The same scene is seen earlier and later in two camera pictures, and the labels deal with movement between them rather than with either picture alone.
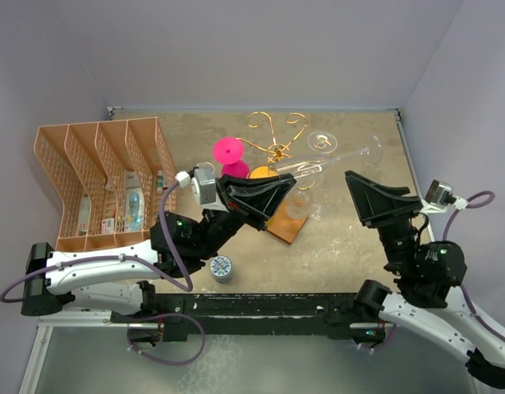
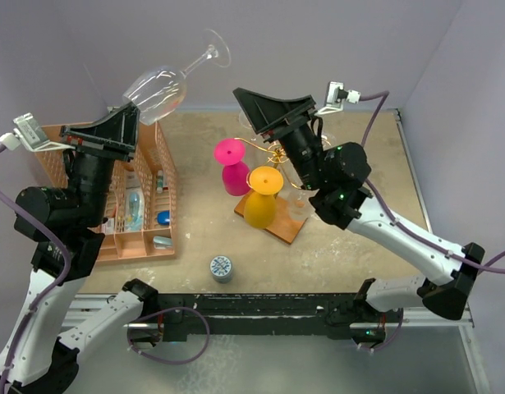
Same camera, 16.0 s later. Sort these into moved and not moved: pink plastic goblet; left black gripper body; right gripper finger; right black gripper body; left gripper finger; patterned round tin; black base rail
Moved: right gripper finger; left black gripper body; left gripper finger; right black gripper body
Not moved: pink plastic goblet; black base rail; patterned round tin
